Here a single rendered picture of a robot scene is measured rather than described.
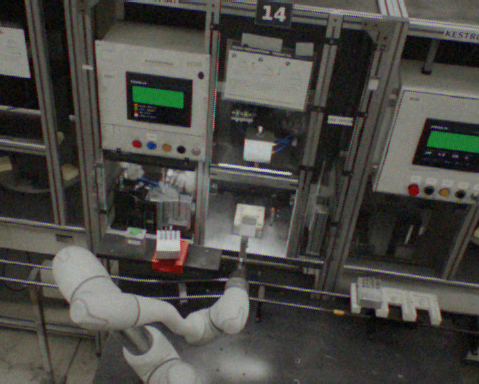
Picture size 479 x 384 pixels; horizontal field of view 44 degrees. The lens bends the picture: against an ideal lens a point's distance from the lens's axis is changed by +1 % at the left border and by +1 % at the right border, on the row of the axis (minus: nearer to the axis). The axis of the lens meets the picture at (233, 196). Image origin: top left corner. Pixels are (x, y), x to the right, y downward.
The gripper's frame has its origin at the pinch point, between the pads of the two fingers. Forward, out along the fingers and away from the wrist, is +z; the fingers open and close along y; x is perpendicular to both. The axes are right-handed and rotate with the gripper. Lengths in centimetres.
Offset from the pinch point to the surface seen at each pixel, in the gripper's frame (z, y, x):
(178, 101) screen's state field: 18, 52, 31
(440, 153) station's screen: 18, 44, -68
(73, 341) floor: 28, -112, 89
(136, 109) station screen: 18, 46, 47
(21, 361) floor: 11, -112, 111
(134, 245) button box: 8.0, -14.3, 46.9
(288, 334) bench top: -2, -45, -24
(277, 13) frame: 21, 88, -1
